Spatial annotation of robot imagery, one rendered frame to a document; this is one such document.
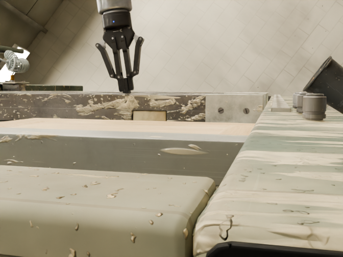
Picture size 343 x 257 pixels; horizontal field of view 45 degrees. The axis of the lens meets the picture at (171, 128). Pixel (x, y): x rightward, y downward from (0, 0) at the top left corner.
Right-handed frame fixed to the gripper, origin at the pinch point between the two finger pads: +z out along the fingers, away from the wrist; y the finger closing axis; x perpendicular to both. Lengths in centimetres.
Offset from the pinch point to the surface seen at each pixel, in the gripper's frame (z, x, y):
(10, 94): -2.9, 8.9, 27.4
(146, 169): 9, 71, -17
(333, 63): -8, -389, -156
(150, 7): -131, -519, 62
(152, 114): 6.3, 13.5, -8.3
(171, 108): 5.6, 14.3, -12.9
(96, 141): 6, 71, -12
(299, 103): 6, 49, -35
